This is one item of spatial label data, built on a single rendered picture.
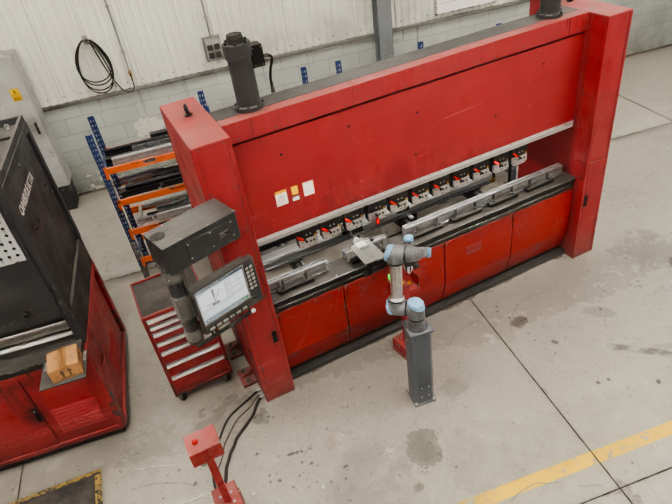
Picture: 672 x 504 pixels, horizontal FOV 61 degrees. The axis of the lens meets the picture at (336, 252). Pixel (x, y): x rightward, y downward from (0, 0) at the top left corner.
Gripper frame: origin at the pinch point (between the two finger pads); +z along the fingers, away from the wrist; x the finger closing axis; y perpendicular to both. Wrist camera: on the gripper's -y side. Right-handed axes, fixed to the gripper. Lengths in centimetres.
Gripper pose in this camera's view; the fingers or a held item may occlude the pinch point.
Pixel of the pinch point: (409, 272)
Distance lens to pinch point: 453.5
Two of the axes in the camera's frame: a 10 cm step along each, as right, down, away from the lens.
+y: -5.8, -5.0, 6.4
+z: 0.7, 7.6, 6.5
